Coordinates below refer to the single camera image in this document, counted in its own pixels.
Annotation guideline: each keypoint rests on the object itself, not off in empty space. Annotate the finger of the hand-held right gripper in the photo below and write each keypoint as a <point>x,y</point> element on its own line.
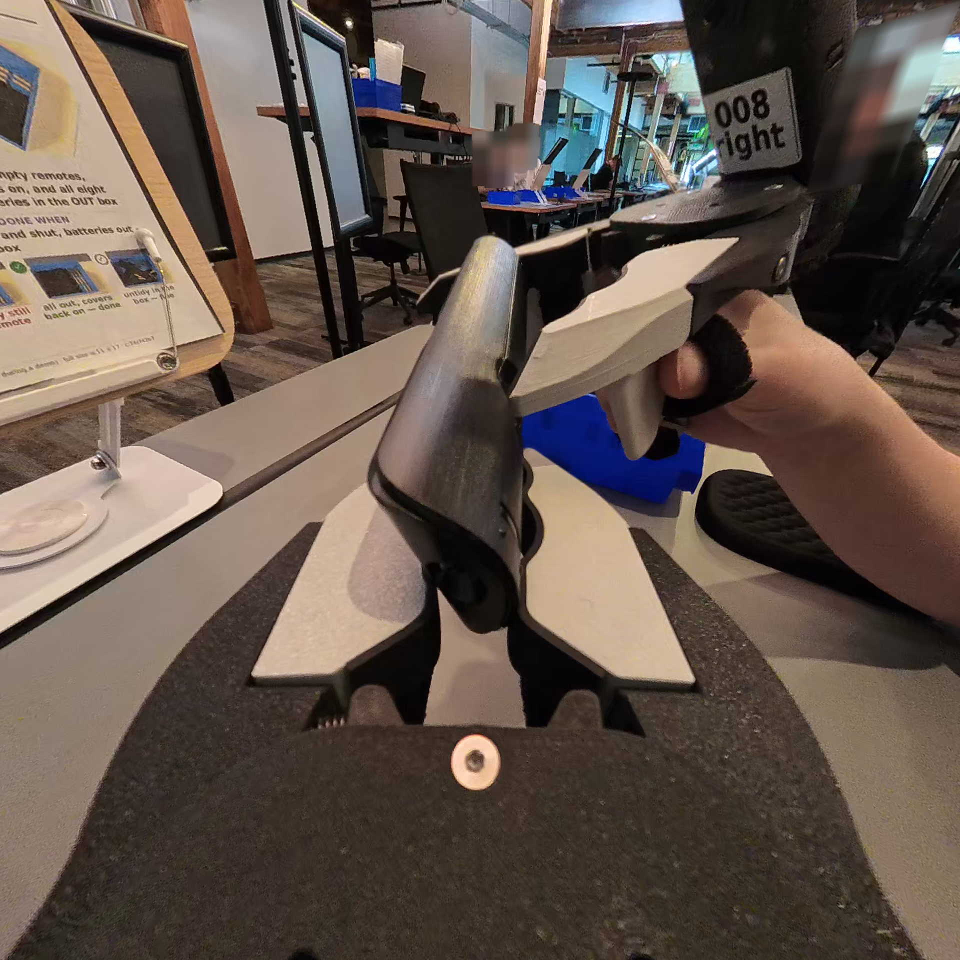
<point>622,330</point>
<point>562,244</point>

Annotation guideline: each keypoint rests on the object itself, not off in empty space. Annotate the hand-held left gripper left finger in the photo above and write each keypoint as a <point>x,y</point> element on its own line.
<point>322,607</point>

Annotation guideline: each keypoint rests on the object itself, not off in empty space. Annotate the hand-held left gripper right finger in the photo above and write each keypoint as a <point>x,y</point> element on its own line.
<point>600,600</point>

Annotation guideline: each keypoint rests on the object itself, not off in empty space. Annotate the blue plastic bin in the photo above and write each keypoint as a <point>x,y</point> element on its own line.
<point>585,450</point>

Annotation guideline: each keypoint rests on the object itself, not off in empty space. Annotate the black remote control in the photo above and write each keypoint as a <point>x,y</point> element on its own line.
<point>450,420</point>

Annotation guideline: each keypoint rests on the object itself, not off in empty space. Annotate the person's right forearm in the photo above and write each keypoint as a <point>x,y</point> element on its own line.
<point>915,525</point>

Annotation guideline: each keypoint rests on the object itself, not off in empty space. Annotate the person's right hand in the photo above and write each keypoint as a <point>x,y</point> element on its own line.
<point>795,390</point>

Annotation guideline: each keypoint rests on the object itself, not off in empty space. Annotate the black high-back office chair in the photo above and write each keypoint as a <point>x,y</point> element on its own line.
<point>442,217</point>

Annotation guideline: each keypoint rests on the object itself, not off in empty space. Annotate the black mesh office chair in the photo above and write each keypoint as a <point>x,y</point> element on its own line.
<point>885,262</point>

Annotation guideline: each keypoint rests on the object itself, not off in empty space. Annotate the black low office chair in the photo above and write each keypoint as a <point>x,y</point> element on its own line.
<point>386,247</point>

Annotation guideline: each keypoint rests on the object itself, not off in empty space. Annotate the wooden standing desk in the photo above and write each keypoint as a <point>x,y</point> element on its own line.
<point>420,118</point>

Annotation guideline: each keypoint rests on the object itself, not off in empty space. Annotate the black wrist rest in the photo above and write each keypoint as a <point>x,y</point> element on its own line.
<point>780,525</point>

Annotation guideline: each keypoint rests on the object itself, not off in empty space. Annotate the white tablet stand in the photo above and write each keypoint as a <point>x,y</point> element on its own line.
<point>135,502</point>

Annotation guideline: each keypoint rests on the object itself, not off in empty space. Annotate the small blue bin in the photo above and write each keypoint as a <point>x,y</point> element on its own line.
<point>375,94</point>

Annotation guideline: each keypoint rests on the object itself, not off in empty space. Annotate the whiteboard on black stand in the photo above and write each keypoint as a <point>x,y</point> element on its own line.
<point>330,135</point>

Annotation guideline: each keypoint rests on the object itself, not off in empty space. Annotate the instruction sign on stand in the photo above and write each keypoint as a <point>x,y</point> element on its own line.
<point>214,300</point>

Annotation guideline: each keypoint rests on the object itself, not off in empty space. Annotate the black framed board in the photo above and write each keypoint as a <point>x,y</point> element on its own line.
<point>165,135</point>

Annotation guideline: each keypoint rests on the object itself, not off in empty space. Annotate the printed instruction sheet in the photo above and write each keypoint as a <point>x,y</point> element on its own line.
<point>75,225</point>

